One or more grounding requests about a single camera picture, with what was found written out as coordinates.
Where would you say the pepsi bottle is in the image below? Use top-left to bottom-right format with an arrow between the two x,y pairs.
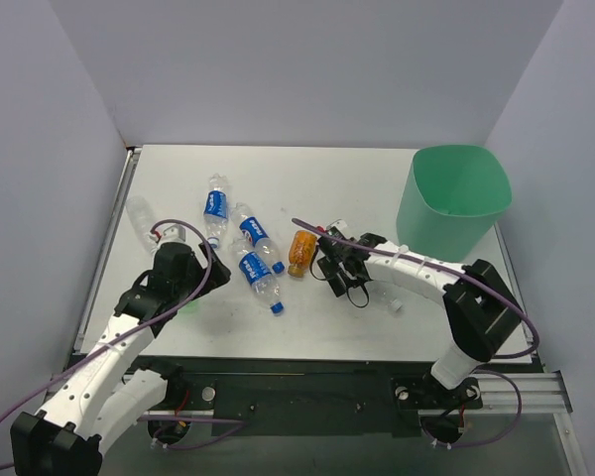
231,202 -> 285,275
229,238 -> 285,315
203,174 -> 229,249

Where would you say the green plastic bottle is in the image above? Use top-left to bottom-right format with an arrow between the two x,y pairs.
178,301 -> 198,315

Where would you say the aluminium rail right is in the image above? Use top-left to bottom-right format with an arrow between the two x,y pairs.
473,372 -> 573,416

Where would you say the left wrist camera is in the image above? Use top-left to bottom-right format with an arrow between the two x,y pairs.
150,224 -> 185,246

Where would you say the green plastic bin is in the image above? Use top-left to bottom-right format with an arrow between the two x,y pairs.
396,145 -> 513,262

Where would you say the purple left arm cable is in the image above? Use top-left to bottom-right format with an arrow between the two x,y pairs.
0,217 -> 249,472

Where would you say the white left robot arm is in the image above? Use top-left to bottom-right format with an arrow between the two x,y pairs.
10,242 -> 231,475

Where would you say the orange juice bottle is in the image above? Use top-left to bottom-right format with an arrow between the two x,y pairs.
288,231 -> 317,278

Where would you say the clear unlabelled bottle left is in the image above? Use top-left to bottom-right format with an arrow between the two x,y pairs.
125,195 -> 157,256

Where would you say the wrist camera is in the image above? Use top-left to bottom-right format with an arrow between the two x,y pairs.
150,224 -> 185,246
325,219 -> 352,239

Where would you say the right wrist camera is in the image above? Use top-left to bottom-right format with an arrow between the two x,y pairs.
325,219 -> 352,239

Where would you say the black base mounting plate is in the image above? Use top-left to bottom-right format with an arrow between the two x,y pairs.
130,356 -> 482,437

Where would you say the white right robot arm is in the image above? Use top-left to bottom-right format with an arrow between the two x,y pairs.
317,227 -> 524,406

